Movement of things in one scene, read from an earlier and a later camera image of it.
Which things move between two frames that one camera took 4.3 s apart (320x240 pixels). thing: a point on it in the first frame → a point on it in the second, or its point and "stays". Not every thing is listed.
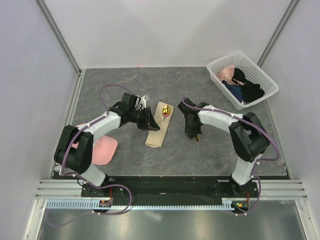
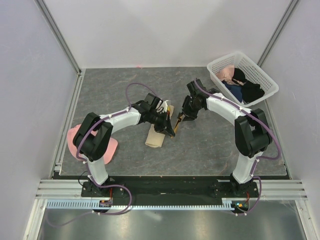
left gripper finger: [152, 124] → [169, 129]
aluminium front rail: [55, 189] stays
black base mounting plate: [171, 190] stays
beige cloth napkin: [156, 138] stays
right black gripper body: [192, 129] → [189, 107]
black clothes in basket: [251, 92] stays
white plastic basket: [253, 72] stays
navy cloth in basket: [236, 90] stays
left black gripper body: [140, 117] → [158, 120]
